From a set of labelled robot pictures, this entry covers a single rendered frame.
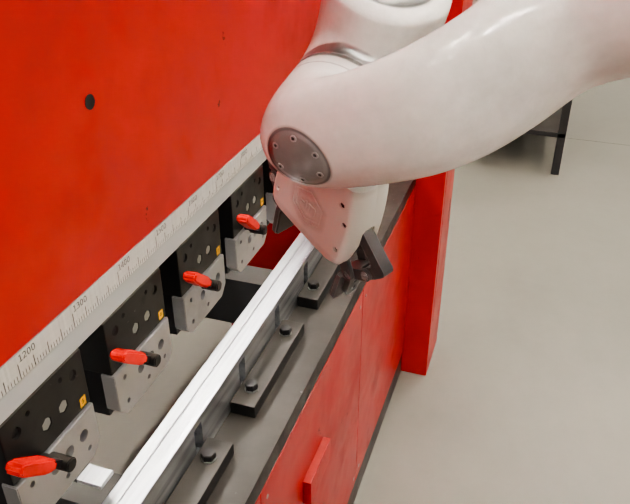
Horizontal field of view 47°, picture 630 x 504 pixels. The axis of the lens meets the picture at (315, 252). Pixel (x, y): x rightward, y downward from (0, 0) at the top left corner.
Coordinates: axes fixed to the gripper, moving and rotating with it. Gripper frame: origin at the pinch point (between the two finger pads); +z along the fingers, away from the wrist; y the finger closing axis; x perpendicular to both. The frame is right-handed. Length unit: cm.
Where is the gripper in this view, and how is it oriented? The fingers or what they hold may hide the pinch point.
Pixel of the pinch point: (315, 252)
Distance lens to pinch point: 71.9
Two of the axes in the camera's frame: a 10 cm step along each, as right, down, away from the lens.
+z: -1.6, 5.6, 8.1
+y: 6.3, 6.9, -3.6
